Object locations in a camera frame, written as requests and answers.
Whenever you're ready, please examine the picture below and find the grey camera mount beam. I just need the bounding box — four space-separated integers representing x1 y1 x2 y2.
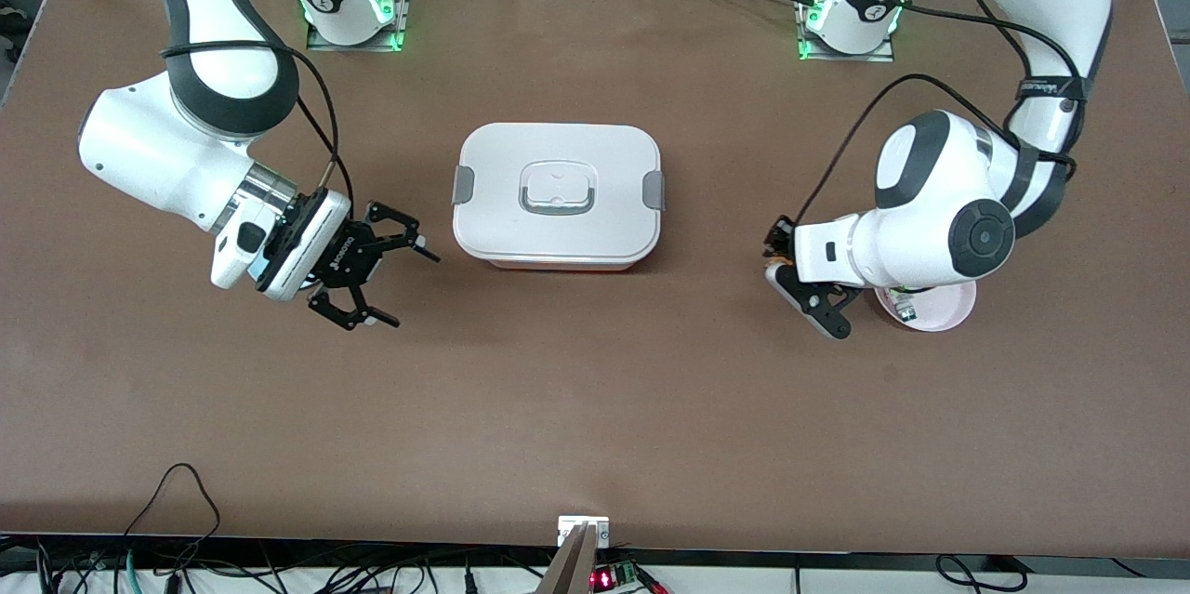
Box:
536 522 602 594

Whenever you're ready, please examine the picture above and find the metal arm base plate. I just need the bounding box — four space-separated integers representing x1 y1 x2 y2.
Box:
793 0 896 63
306 0 416 53

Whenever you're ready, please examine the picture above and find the white lidded lunch box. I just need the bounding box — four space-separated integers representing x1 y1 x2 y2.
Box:
452 122 667 272

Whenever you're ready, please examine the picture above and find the small white bracket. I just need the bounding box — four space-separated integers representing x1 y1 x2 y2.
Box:
558 516 611 548

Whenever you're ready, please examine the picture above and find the tangle of black cables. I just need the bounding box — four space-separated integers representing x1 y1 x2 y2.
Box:
0 534 559 594

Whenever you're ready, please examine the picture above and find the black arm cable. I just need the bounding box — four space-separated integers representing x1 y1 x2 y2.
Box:
790 0 1087 225
160 40 356 205

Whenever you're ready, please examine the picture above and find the black looped thin cable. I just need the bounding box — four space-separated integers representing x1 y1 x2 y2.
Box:
121 462 222 547

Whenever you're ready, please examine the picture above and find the black coiled cable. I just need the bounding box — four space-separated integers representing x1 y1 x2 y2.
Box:
934 554 1029 594

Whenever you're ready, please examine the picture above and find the circuit board with red display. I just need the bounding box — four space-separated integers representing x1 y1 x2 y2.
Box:
590 560 644 591

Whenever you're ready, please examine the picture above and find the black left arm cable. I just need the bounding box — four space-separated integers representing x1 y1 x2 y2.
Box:
790 0 1087 225

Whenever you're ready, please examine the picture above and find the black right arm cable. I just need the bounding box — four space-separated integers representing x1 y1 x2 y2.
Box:
160 40 356 205

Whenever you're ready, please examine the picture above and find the pink plate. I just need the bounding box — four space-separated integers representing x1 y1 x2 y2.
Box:
874 281 978 333

